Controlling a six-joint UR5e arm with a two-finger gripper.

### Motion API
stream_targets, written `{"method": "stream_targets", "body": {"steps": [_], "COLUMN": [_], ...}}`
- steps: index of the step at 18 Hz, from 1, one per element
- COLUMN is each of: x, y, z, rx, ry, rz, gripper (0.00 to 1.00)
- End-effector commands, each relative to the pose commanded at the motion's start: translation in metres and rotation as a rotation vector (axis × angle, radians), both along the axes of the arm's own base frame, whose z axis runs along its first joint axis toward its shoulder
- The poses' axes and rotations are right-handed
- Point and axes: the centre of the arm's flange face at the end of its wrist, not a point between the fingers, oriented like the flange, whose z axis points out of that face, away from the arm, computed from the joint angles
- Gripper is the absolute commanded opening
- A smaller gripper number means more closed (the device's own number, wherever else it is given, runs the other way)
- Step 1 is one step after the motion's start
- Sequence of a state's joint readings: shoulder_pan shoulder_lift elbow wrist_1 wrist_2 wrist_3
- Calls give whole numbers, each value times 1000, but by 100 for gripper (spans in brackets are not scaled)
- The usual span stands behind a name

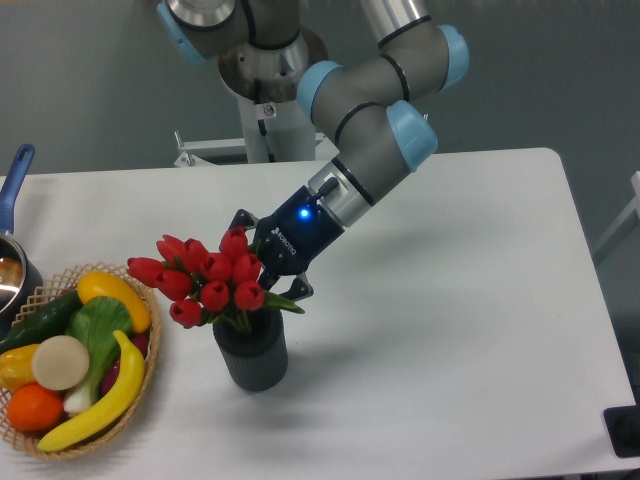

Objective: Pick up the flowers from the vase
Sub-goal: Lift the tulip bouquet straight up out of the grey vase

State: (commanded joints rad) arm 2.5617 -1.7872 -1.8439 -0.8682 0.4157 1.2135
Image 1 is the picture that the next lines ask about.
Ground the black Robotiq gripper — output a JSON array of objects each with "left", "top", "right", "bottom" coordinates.
[{"left": 228, "top": 186, "right": 344, "bottom": 301}]

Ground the red tulip bouquet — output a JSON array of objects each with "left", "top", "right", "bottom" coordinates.
[{"left": 127, "top": 226, "right": 304, "bottom": 336}]

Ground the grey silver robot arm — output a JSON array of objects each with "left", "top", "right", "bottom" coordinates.
[{"left": 157, "top": 1, "right": 469, "bottom": 300}]

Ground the dark grey ribbed vase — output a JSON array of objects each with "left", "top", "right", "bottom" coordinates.
[{"left": 213, "top": 310, "right": 289, "bottom": 392}]

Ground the dark red vegetable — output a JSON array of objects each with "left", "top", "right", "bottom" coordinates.
[{"left": 100, "top": 333, "right": 149, "bottom": 397}]

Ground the yellow squash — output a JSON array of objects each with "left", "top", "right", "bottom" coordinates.
[{"left": 76, "top": 270, "right": 151, "bottom": 334}]

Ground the green bok choy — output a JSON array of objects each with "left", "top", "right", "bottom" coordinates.
[{"left": 63, "top": 296, "right": 132, "bottom": 416}]

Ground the yellow banana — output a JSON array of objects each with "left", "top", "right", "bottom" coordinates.
[{"left": 37, "top": 330, "right": 145, "bottom": 453}]

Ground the woven wicker basket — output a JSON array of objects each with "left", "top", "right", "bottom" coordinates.
[{"left": 1, "top": 262, "right": 162, "bottom": 461}]

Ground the green cucumber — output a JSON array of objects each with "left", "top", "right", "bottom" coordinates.
[{"left": 1, "top": 291, "right": 82, "bottom": 354}]

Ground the beige round disc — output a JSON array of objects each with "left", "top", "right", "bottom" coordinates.
[{"left": 31, "top": 335, "right": 89, "bottom": 391}]

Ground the yellow bell pepper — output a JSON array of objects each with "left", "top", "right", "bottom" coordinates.
[{"left": 1, "top": 344, "right": 39, "bottom": 391}]

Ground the orange fruit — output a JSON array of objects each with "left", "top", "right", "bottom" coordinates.
[{"left": 7, "top": 383, "right": 63, "bottom": 432}]

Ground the black device at table edge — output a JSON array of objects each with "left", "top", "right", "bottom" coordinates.
[{"left": 603, "top": 405, "right": 639, "bottom": 458}]

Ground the blue handled saucepan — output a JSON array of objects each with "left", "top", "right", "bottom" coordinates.
[{"left": 1, "top": 144, "right": 43, "bottom": 338}]

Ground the white furniture frame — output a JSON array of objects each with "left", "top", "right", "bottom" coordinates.
[{"left": 592, "top": 171, "right": 639, "bottom": 265}]

